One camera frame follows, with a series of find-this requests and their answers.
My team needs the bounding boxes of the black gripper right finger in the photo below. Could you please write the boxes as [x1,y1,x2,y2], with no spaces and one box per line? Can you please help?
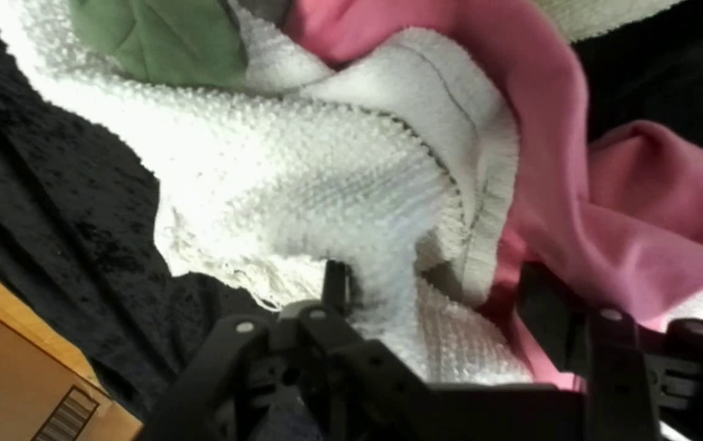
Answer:
[520,259,703,441]

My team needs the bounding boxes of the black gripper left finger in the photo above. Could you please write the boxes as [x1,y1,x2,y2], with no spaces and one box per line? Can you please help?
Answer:
[145,259,443,441]

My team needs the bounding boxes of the pink cloth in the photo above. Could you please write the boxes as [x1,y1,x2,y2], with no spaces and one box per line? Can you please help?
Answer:
[283,0,703,388]

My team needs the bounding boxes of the white terry cloth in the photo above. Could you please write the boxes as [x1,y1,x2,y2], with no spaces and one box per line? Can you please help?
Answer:
[0,0,537,387]

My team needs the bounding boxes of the black tablecloth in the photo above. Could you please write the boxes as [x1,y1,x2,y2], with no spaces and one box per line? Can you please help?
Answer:
[0,0,703,425]

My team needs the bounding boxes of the red radish toy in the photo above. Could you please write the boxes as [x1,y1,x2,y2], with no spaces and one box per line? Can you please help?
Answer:
[65,0,249,92]

